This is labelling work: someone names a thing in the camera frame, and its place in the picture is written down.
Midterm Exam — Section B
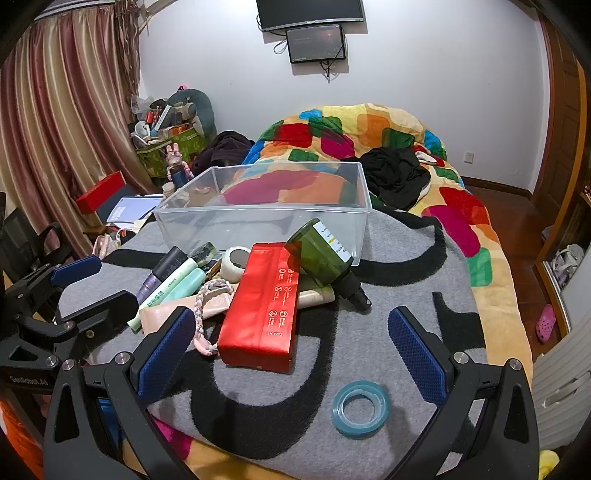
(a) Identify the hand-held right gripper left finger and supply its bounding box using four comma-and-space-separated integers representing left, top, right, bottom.
42, 305, 199, 480

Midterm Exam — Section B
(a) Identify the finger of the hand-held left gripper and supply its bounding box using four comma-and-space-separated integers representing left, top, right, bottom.
18, 290, 141, 358
4, 255, 103, 315

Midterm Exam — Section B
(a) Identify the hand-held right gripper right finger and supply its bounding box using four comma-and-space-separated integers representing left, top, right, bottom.
388, 305, 541, 480

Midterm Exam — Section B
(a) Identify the pink tube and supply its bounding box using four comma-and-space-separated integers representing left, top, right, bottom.
139, 295, 232, 335

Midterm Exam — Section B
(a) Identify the pink braided cord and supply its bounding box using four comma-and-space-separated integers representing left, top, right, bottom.
191, 278, 236, 356

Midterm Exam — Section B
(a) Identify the purple tube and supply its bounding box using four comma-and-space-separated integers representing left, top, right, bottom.
137, 246, 188, 305

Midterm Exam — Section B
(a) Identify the pale green tube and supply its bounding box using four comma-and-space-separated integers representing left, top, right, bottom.
128, 257, 199, 334

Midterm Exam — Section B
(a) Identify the mint tube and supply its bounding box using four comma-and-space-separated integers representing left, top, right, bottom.
157, 267, 208, 308

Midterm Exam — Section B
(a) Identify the red packet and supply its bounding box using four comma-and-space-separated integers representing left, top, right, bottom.
217, 241, 303, 374

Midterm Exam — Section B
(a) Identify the blue tape roll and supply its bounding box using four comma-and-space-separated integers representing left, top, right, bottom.
331, 380, 392, 438

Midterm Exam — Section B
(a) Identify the white tape roll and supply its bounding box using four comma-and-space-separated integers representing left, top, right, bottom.
216, 246, 252, 283

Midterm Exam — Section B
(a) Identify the cream tube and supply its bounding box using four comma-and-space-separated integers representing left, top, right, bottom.
298, 285, 335, 309

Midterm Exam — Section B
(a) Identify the green bottle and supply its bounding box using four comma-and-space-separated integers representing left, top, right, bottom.
284, 218, 372, 311

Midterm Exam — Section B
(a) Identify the clear plastic container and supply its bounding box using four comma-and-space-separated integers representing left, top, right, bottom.
152, 161, 374, 267

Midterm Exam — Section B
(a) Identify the pink transparent case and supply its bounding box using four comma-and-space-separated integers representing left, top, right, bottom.
92, 233, 123, 259

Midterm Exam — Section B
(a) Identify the black chair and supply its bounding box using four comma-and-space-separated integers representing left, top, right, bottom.
0, 191, 75, 278

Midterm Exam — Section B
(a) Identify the grey black patterned blanket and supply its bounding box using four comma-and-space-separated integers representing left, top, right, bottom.
55, 203, 490, 478

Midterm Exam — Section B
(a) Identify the blue notebook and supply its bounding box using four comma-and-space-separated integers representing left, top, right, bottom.
105, 196, 162, 224

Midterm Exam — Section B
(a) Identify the red box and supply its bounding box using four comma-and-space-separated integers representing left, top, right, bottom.
75, 171, 126, 214

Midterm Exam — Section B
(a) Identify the colourful patchwork blanket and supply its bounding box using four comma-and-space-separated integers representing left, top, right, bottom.
92, 102, 534, 480

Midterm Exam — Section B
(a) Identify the pink clog shoe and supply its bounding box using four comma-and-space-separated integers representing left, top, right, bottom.
536, 304, 556, 344

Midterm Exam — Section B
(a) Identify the green bag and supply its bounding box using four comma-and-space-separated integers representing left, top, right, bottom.
134, 127, 206, 178

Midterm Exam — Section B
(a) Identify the white slatted panel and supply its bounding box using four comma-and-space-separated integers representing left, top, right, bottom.
531, 323, 591, 411

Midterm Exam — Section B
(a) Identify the pink bunny toy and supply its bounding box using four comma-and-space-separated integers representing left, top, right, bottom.
165, 143, 191, 172

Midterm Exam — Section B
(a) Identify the striped curtain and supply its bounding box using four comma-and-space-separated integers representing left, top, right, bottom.
0, 4, 148, 259

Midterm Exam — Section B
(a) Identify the yellow cloth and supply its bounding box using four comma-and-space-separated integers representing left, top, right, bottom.
539, 450, 561, 480

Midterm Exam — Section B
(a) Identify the white handbag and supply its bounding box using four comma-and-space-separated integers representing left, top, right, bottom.
549, 244, 586, 287

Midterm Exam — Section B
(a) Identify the black clothing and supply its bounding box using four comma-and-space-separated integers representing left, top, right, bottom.
353, 147, 432, 210

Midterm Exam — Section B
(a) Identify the dark maroon clothing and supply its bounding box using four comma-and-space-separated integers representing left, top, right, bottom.
191, 130, 257, 178

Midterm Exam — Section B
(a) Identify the wooden shelf unit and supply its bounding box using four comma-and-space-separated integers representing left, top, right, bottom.
538, 185, 591, 333

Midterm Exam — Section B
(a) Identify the grey neck pillow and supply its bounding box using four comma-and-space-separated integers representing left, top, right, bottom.
165, 89, 217, 139

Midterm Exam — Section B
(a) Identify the wooden door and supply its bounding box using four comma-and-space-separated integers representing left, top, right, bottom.
531, 18, 591, 217

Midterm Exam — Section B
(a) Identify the black screen cable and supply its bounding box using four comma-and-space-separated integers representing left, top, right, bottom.
318, 60, 347, 84

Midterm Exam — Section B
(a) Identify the small wall screen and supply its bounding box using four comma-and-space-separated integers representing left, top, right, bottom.
285, 23, 347, 64

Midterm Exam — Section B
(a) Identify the black wall monitor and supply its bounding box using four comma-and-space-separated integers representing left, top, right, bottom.
255, 0, 365, 33

